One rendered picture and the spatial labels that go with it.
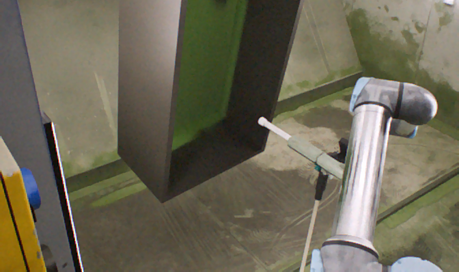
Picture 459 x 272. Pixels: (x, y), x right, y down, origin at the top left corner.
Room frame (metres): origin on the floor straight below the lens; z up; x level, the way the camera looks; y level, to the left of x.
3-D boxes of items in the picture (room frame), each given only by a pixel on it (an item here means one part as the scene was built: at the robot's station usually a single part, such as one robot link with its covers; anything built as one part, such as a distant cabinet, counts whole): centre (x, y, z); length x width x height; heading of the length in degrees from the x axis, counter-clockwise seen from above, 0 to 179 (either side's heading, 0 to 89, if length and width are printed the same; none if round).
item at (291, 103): (2.74, 0.06, 0.11); 2.70 x 0.02 x 0.13; 126
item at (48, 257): (0.44, 0.23, 1.36); 0.05 x 0.02 x 0.05; 36
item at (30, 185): (0.44, 0.23, 1.48); 0.05 x 0.02 x 0.05; 36
